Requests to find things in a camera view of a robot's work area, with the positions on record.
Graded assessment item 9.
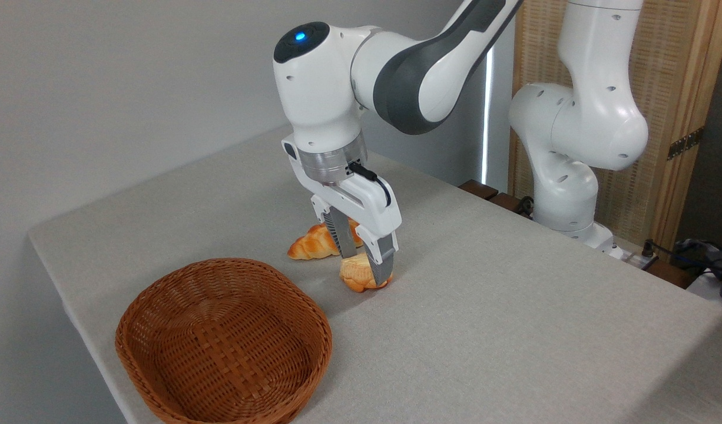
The wooden rattan folding screen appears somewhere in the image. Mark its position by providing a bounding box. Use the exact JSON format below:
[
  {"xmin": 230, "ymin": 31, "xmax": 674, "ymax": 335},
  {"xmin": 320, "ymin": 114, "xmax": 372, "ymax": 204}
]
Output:
[{"xmin": 508, "ymin": 0, "xmax": 722, "ymax": 249}]

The black power cable with plug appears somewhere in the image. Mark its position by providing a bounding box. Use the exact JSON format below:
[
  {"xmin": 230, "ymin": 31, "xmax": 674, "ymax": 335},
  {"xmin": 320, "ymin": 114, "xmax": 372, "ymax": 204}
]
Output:
[{"xmin": 640, "ymin": 238, "xmax": 722, "ymax": 277}]

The round pale bread bun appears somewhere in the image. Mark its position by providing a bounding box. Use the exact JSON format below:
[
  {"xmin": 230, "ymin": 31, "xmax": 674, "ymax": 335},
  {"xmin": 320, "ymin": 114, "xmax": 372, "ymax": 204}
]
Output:
[{"xmin": 339, "ymin": 252, "xmax": 393, "ymax": 294}]

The dark grey cloth bundle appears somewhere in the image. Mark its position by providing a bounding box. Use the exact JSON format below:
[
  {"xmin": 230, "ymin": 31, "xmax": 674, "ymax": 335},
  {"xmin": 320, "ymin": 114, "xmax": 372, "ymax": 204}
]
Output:
[{"xmin": 674, "ymin": 237, "xmax": 722, "ymax": 306}]

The golden croissant bread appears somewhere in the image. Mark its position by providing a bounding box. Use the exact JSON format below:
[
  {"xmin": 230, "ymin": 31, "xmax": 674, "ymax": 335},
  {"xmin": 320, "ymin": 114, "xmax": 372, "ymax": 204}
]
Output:
[{"xmin": 287, "ymin": 218, "xmax": 365, "ymax": 261}]

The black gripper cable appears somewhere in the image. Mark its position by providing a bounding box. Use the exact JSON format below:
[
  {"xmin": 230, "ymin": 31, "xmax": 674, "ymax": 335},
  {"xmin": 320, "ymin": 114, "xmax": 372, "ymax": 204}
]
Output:
[{"xmin": 349, "ymin": 161, "xmax": 393, "ymax": 208}]

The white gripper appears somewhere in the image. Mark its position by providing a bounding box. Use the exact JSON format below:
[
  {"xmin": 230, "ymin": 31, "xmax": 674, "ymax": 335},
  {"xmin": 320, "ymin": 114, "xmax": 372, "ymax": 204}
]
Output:
[{"xmin": 309, "ymin": 173, "xmax": 403, "ymax": 287}]

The dark brown wooden block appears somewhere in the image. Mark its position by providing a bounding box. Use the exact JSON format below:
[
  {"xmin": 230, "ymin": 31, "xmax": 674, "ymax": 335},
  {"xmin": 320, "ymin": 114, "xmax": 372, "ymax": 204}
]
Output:
[
  {"xmin": 458, "ymin": 179, "xmax": 501, "ymax": 201},
  {"xmin": 489, "ymin": 192, "xmax": 534, "ymax": 221},
  {"xmin": 642, "ymin": 258, "xmax": 698, "ymax": 290}
]

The brown wicker basket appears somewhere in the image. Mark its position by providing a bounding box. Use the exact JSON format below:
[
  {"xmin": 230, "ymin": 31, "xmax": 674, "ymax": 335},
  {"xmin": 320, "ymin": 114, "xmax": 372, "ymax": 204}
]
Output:
[{"xmin": 115, "ymin": 257, "xmax": 333, "ymax": 424}]

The dark metal screen hinge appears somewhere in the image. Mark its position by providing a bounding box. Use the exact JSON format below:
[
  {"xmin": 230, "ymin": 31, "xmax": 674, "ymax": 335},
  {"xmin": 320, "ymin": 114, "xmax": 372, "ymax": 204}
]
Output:
[{"xmin": 667, "ymin": 127, "xmax": 705, "ymax": 161}]

